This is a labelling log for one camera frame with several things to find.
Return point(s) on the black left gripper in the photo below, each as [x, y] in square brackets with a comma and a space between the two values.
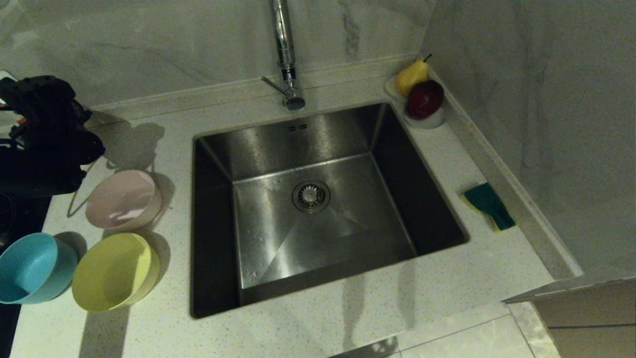
[35, 97]

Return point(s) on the metal sink drain strainer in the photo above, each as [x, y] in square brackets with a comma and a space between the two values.
[311, 196]

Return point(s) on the stainless steel sink basin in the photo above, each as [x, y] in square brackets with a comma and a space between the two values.
[348, 223]

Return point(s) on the green and yellow sponge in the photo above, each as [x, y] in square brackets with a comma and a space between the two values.
[489, 204]

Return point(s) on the pink plastic bowl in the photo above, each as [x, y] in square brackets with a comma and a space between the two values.
[124, 199]

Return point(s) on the black induction cooktop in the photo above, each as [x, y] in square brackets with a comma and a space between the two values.
[30, 214]

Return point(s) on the blue plastic bowl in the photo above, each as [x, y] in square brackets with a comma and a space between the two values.
[35, 268]

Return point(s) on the yellow plastic bowl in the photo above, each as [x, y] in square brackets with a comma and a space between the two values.
[114, 273]

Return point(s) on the chrome kitchen faucet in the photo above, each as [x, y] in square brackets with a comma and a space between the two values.
[284, 44]

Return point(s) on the yellow pear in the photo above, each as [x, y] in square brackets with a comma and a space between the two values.
[411, 78]

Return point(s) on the dark red apple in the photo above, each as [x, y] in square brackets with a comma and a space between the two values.
[425, 99]

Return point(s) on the small white dish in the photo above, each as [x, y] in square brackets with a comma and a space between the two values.
[431, 123]

